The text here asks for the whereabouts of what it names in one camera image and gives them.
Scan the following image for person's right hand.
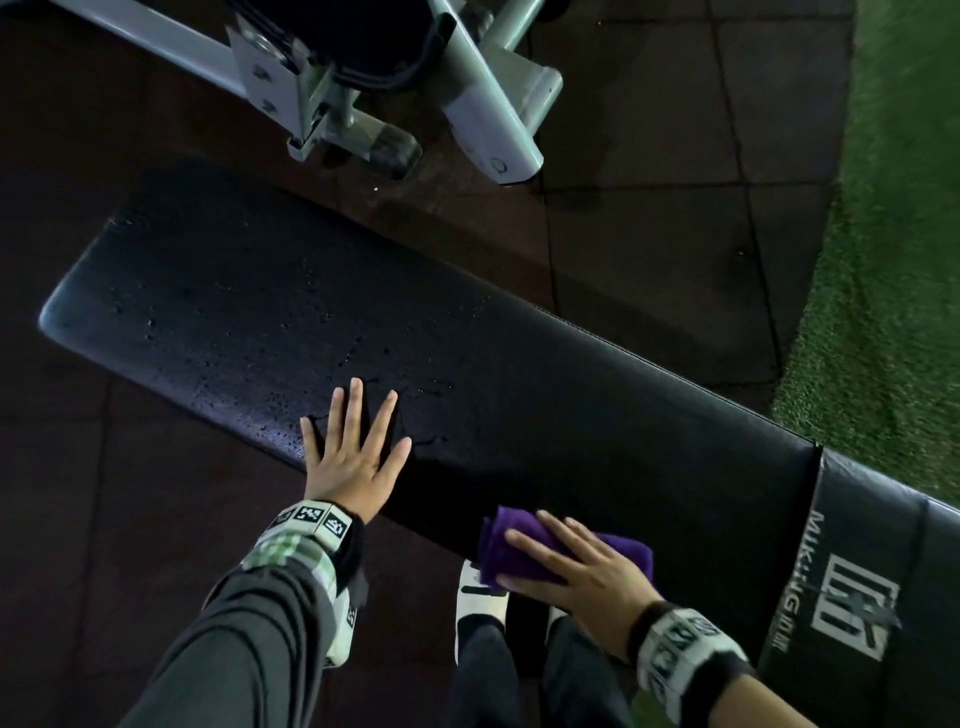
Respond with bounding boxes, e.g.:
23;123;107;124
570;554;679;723
494;509;665;663

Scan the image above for person's left hand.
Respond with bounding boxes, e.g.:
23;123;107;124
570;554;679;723
299;377;414;526

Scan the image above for purple cleaning cloth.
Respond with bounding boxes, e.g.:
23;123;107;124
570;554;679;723
477;506;655;590

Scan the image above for grey adjacent bench frame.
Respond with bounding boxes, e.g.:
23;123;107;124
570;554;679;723
44;0;571;185

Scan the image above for person's right forearm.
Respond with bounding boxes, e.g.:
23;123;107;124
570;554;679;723
704;671;819;728

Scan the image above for person's left forearm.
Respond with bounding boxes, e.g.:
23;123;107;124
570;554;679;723
119;532;343;728

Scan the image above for person's white left sandal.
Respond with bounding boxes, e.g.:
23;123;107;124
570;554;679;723
453;558;511;665

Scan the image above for person's dark trousers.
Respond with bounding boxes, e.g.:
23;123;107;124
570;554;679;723
442;614;639;728

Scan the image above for black right wristband with markers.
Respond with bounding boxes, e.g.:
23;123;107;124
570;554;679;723
626;599;755;725

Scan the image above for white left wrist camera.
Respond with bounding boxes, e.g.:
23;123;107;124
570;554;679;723
323;569;369;669

